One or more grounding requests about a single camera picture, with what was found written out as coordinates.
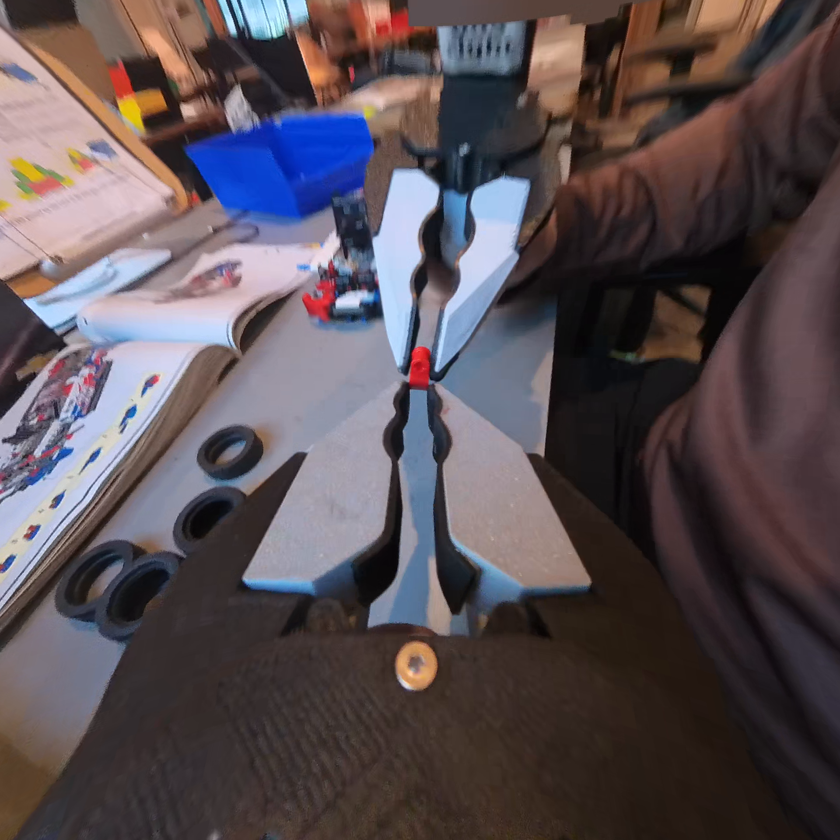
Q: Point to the grey desk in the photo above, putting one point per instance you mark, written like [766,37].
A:
[308,380]

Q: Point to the pale white plastic item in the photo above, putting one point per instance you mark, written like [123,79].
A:
[98,275]

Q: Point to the brown wooden board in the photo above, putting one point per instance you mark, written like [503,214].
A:
[124,124]

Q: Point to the wide black rubber tyre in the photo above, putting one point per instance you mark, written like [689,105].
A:
[108,620]
[184,528]

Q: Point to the beige wooden table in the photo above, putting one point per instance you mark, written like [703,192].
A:
[26,787]

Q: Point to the white brick picture booklet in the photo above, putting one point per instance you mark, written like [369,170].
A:
[65,164]

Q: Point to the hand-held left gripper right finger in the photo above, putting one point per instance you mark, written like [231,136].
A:
[512,518]

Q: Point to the narrow black rubber tyre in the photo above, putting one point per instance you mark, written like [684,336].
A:
[207,463]
[65,597]

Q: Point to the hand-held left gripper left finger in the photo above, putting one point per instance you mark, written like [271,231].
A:
[328,518]

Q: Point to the blue plastic bin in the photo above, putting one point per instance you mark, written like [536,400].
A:
[282,164]

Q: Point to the open instruction book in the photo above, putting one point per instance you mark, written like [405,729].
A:
[164,308]

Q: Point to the printed toy car box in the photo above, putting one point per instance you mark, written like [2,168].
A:
[26,341]

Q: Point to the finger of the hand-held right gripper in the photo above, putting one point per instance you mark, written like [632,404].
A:
[492,262]
[394,262]

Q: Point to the small red connector brick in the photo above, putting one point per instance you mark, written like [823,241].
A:
[420,367]

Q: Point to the toy brick car model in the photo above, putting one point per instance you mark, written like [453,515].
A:
[348,289]

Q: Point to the person's brown shirt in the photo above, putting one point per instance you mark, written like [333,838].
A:
[754,492]

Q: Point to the person's right forearm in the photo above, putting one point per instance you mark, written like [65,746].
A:
[689,184]

